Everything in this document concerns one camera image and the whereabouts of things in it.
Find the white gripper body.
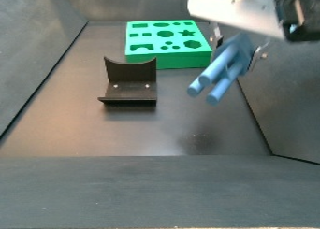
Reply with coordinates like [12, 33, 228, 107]
[188, 0, 320, 42]

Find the blue three prong object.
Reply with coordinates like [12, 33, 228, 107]
[188, 33, 255, 105]

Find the green foam shape board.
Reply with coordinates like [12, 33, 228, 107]
[125, 20, 213, 69]

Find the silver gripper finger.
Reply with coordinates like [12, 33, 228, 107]
[211, 21, 224, 48]
[248, 37, 272, 72]

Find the black curved fixture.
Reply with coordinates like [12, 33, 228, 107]
[98, 57, 158, 105]

